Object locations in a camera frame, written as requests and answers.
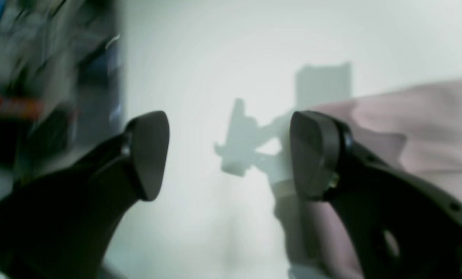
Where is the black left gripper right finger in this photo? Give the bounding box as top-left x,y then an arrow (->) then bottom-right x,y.
290,111 -> 462,279

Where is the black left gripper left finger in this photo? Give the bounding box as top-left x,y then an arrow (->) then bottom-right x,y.
0,111 -> 170,279

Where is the mauve T-shirt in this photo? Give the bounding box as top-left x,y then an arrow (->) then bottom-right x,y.
302,80 -> 462,279

